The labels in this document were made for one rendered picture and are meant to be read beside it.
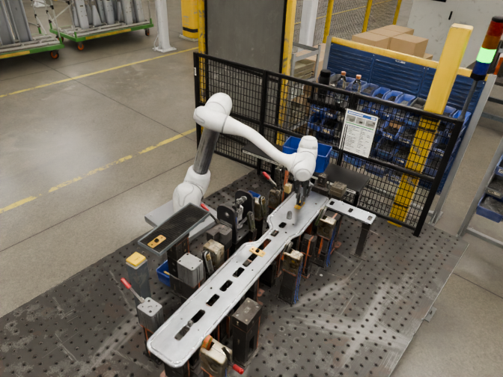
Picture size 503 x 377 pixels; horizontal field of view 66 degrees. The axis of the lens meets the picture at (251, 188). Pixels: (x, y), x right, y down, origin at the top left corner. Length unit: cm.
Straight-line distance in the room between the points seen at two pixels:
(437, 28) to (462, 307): 586
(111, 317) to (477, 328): 256
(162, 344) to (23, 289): 198
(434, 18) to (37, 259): 734
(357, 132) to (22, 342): 218
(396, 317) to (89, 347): 156
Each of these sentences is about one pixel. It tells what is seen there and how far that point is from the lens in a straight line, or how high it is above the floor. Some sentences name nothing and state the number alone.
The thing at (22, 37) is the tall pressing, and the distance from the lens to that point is 868.
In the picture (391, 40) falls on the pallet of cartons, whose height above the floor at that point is 101.
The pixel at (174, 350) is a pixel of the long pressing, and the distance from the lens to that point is 170.
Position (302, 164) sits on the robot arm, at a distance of 194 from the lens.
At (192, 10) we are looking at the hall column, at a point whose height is 64.
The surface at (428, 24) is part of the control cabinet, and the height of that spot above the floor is 89.
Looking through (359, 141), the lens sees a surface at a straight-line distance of 263.
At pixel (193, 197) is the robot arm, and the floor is 97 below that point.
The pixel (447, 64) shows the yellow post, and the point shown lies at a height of 181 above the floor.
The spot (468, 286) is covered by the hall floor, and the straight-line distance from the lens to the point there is 376.
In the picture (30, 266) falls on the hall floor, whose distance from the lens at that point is 369.
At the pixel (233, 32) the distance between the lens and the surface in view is 436.
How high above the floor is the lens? 243
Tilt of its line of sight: 35 degrees down
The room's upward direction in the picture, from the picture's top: 3 degrees clockwise
